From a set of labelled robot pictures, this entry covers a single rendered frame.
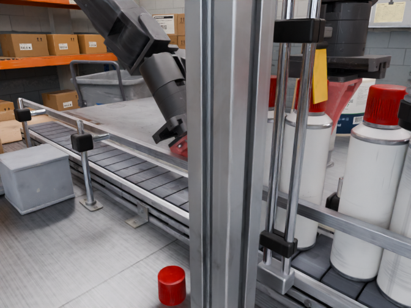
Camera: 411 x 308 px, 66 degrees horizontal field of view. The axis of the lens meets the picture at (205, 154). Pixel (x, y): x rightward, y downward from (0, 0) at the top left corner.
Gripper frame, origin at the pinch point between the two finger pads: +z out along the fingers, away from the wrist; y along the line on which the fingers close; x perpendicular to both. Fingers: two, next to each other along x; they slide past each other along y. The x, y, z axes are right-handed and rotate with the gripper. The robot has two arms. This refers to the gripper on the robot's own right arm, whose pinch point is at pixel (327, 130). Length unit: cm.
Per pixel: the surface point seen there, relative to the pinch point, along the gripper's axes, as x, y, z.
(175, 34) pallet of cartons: -235, 288, -15
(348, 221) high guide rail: 10.6, -7.3, 5.4
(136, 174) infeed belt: 7.6, 32.6, 13.3
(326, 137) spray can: 6.1, -2.4, -0.9
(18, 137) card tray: 10, 92, 17
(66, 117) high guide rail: 10, 54, 5
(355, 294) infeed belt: 10.1, -8.9, 13.6
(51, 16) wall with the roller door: -169, 478, -41
